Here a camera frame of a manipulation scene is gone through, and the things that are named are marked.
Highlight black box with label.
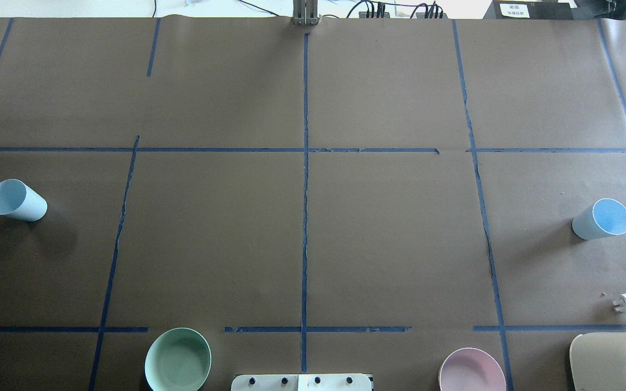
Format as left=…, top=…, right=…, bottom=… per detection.
left=483, top=1, right=574, bottom=20

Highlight green bowl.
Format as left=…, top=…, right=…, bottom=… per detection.
left=144, top=327, right=212, bottom=390

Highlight cream toaster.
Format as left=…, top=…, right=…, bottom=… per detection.
left=569, top=332, right=626, bottom=390

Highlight pink bowl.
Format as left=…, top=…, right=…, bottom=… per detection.
left=437, top=348, right=508, bottom=390

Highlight light blue cup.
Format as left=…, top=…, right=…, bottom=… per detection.
left=0, top=179, right=48, bottom=222
left=572, top=198, right=626, bottom=240

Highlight aluminium camera post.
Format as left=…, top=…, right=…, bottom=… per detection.
left=291, top=0, right=320, bottom=26

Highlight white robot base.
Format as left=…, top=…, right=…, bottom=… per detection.
left=230, top=373, right=374, bottom=390

